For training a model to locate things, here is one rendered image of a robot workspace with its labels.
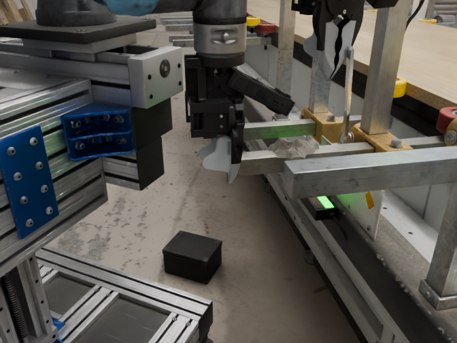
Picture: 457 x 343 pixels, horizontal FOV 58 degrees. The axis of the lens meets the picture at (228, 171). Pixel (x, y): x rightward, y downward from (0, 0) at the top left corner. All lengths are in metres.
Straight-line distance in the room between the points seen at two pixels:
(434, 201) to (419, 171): 0.55
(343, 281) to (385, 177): 1.09
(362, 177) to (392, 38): 0.35
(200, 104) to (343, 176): 0.26
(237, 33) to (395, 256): 0.45
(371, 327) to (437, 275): 0.75
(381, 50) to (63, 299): 1.15
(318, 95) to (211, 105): 0.44
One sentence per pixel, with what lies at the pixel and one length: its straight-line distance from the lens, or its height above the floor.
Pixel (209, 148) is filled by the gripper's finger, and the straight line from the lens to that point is 0.68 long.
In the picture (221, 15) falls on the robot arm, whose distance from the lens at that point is 0.58.
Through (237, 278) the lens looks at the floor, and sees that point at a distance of 1.74.
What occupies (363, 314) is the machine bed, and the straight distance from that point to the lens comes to 1.43.
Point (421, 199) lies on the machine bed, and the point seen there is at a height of 0.66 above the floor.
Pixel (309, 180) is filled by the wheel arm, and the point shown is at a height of 0.95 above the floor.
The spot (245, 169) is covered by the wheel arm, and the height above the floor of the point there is 0.84.
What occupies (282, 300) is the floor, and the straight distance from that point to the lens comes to 1.66.
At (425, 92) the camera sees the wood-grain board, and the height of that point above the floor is 0.90.
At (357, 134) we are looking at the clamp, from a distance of 0.80.
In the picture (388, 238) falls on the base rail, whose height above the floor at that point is 0.70.
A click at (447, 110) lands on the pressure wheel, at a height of 0.91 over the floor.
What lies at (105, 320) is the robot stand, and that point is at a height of 0.21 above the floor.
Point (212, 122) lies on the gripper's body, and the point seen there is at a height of 0.93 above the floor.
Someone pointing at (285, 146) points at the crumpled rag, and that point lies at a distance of 0.70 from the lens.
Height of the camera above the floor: 1.14
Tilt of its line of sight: 27 degrees down
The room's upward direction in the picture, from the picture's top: straight up
